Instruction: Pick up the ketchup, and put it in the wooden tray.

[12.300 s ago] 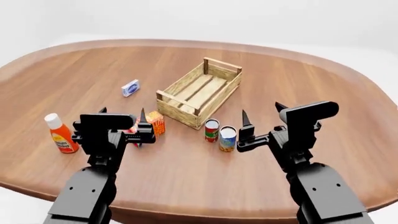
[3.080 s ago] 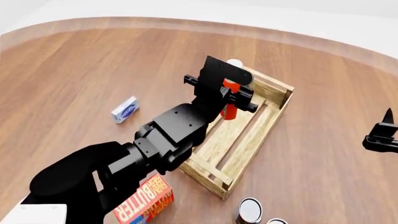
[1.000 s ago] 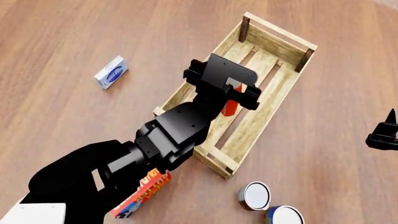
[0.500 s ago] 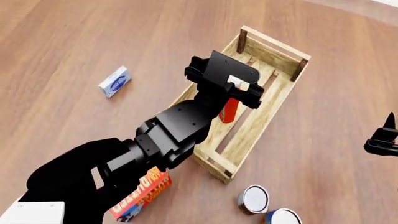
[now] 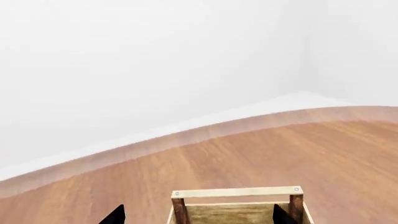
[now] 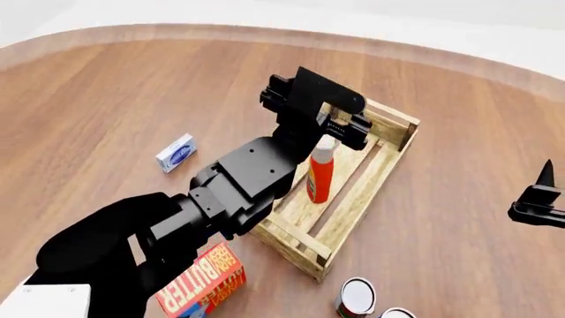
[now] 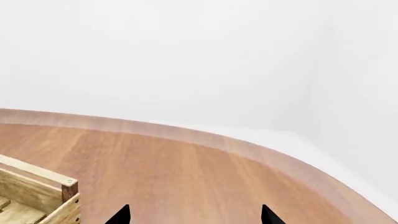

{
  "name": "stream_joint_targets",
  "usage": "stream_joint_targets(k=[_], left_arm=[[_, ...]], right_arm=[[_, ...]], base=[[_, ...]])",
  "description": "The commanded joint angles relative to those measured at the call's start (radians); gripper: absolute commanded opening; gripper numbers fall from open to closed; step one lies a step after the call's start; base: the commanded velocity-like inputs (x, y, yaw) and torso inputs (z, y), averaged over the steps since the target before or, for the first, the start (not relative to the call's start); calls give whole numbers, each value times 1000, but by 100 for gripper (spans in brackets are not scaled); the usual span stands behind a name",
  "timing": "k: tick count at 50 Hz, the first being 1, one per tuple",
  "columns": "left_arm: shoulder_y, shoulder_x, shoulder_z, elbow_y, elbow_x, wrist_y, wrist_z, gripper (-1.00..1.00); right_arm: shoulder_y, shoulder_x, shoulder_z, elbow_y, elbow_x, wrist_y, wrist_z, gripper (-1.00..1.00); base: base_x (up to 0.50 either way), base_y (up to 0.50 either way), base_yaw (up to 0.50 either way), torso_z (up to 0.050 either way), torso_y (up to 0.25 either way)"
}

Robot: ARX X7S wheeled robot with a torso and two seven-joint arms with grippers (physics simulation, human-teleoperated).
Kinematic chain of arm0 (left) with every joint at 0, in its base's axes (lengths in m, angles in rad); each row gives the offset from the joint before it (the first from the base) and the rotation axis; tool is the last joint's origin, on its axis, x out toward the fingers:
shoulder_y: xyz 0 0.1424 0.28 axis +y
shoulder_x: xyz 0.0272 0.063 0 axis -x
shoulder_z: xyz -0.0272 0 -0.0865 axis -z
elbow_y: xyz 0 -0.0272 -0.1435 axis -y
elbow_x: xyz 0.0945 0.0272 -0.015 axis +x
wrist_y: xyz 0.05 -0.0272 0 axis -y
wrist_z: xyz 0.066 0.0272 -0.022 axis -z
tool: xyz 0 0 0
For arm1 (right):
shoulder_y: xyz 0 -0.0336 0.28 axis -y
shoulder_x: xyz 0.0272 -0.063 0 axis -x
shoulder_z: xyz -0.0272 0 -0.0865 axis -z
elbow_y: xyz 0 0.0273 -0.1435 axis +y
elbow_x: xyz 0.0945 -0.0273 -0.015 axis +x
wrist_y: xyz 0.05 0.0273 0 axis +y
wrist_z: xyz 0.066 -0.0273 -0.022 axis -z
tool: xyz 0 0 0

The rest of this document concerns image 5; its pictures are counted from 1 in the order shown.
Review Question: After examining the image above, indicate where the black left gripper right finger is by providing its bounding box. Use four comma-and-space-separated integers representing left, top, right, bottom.
273, 203, 299, 224

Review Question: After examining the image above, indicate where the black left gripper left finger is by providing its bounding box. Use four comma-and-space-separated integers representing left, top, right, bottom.
99, 203, 126, 224

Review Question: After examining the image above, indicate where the wooden tray with handle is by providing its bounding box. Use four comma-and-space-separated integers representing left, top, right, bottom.
165, 185, 315, 224

